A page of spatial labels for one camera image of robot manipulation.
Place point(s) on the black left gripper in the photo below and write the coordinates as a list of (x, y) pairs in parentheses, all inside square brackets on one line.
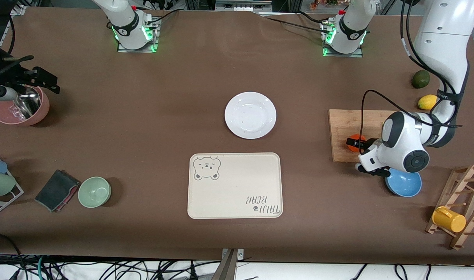
[(370, 142)]

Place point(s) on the cream bear print tray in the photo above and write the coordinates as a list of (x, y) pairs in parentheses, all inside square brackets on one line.
[(235, 186)]

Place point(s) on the pale green bowl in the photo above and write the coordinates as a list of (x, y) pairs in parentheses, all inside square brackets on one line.
[(94, 192)]

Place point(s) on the white round plate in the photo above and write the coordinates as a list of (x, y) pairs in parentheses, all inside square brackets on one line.
[(250, 115)]

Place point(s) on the metal table edge bracket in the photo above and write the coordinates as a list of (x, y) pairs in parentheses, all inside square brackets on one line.
[(228, 266)]

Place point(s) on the pink bowl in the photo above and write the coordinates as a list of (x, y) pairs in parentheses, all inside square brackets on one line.
[(3, 112)]

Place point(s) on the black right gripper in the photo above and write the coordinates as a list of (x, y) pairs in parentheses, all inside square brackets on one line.
[(12, 74)]

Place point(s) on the metal scoop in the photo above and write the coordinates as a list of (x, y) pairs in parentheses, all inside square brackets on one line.
[(28, 103)]

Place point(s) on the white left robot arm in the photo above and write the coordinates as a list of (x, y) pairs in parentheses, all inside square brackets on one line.
[(439, 46)]

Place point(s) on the yellow mug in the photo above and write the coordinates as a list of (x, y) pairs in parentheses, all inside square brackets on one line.
[(449, 220)]

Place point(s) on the yellow lemon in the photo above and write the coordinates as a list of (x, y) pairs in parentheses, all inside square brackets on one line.
[(427, 102)]

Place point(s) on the wooden mug rack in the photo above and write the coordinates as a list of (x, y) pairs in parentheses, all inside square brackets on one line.
[(464, 186)]

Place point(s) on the dark grey folded cloth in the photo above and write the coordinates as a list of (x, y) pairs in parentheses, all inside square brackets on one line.
[(56, 190)]

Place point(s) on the orange fruit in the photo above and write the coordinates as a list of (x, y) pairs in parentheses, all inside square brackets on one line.
[(352, 148)]

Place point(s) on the green avocado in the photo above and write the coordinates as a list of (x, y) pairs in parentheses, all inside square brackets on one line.
[(420, 79)]

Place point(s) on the wooden cutting board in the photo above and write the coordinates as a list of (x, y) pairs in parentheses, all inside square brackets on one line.
[(346, 124)]

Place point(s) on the blue bowl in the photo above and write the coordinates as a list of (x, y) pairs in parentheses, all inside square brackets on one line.
[(404, 186)]

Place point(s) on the grey power strip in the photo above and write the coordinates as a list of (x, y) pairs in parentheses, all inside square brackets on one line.
[(243, 4)]

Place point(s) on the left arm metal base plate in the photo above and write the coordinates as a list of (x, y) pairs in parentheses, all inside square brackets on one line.
[(359, 53)]

